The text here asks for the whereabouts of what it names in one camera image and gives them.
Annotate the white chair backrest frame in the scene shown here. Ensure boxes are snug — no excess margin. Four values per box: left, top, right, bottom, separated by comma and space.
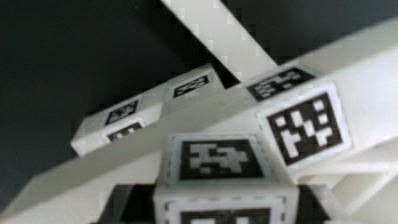
0, 17, 398, 224

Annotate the white cube nut with marker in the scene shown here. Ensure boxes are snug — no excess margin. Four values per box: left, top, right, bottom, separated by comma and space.
241, 63, 351, 171

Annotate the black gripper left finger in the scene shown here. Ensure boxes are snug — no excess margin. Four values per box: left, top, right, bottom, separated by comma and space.
96, 184, 154, 224

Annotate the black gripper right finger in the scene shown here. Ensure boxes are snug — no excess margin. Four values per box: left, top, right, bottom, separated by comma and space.
291, 183, 357, 224

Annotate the white U-shaped fence frame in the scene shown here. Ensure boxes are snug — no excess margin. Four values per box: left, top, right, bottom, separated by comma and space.
159, 0, 277, 82

